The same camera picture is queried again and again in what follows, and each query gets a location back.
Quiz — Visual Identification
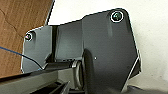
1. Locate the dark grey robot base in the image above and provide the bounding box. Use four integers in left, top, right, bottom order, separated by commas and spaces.
20, 7, 143, 94

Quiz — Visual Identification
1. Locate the thin blue cable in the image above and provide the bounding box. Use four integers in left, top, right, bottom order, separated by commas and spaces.
0, 46, 45, 71

